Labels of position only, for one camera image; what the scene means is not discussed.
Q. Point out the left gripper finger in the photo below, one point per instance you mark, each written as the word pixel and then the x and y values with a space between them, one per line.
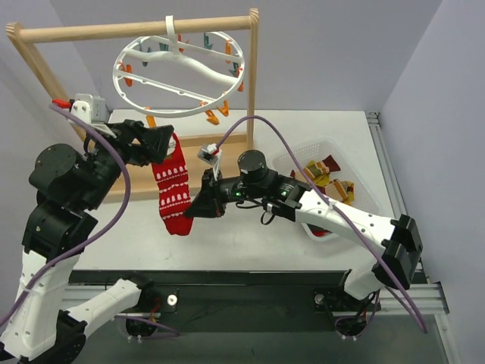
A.
pixel 157 143
pixel 131 131

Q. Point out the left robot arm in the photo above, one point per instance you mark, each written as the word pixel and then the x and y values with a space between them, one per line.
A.
pixel 69 186

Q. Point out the white plastic basket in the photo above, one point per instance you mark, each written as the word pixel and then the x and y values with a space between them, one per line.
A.
pixel 364 198

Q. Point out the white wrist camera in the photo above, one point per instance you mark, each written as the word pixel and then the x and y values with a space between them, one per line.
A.
pixel 89 108
pixel 211 154

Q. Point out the wooden hanger rack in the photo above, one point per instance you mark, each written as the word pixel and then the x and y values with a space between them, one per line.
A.
pixel 244 29

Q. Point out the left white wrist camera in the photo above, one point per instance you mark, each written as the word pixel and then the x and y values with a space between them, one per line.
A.
pixel 89 108

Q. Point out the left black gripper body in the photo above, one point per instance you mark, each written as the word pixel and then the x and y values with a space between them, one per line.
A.
pixel 133 140

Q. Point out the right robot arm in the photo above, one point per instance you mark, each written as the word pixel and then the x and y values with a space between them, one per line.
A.
pixel 395 243

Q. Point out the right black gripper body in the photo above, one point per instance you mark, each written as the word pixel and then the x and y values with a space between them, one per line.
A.
pixel 213 194

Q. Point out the maroon striped beige sock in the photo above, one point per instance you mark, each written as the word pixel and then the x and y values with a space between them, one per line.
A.
pixel 340 190

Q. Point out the white round clip hanger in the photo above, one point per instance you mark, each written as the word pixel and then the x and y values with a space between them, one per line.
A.
pixel 176 78

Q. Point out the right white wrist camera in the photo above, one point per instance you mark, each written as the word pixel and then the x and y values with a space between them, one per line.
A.
pixel 211 154

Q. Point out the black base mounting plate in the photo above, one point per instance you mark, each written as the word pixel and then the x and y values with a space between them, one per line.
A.
pixel 243 301

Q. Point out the red white patterned sock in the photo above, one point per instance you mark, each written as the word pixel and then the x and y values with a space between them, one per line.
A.
pixel 172 179

